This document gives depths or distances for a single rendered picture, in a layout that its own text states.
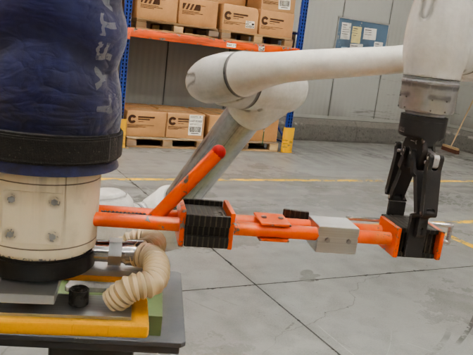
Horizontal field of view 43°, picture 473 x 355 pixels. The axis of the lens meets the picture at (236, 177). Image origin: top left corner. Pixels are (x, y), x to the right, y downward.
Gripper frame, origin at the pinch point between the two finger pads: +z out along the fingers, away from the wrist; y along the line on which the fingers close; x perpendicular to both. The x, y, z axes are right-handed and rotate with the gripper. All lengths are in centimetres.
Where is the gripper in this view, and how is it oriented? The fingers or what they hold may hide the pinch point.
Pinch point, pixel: (403, 232)
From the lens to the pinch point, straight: 107.0
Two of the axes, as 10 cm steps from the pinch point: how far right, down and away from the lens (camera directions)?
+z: -1.1, 9.7, 2.1
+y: 1.5, 2.2, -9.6
